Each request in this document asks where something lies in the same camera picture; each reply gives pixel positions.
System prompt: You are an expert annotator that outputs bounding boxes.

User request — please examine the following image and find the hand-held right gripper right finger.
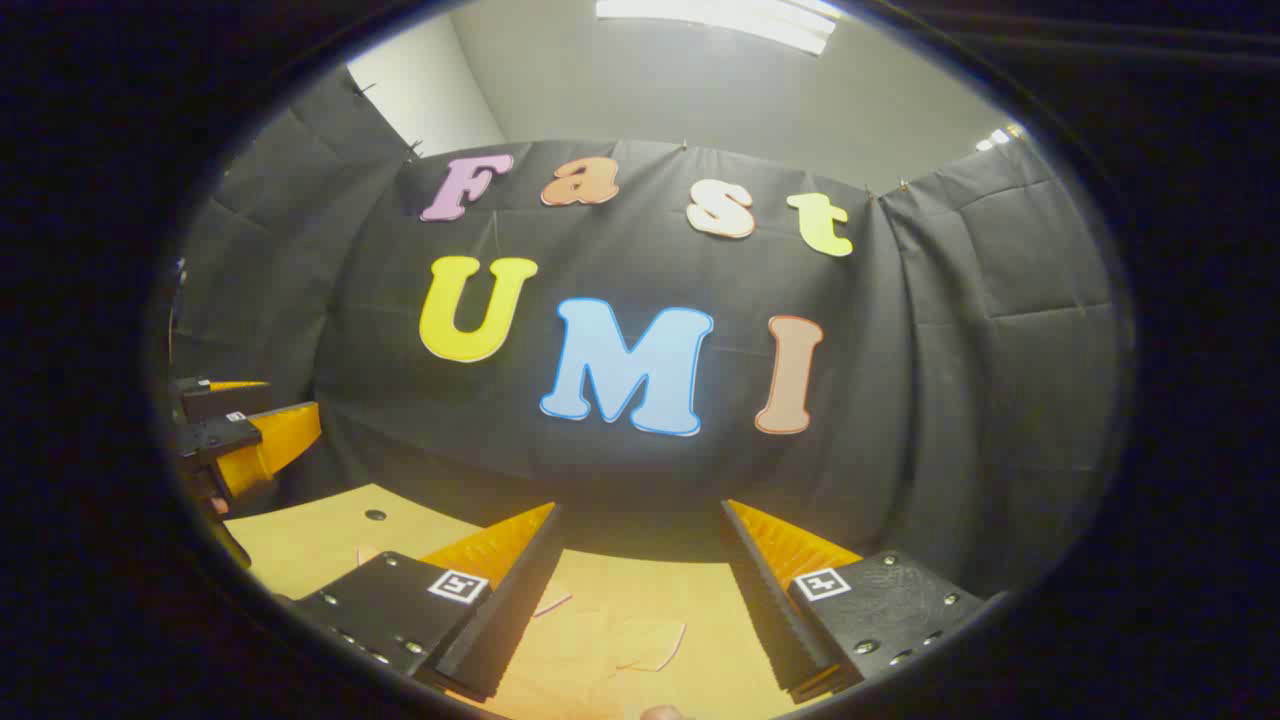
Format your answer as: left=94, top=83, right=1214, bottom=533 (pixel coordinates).
left=720, top=498, right=991, bottom=705

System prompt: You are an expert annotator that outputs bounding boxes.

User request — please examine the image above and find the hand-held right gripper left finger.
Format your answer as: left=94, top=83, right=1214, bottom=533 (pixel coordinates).
left=285, top=502, right=563, bottom=703

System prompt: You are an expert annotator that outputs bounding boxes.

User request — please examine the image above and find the orange polo T-shirt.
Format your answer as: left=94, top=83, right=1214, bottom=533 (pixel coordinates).
left=500, top=585, right=693, bottom=720

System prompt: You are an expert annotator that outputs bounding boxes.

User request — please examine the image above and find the black backdrop cloth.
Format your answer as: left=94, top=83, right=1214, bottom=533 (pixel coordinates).
left=165, top=65, right=1121, bottom=601

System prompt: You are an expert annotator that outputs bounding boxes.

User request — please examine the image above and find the long ceiling light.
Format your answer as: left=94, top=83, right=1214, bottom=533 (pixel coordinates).
left=596, top=0, right=839, bottom=57

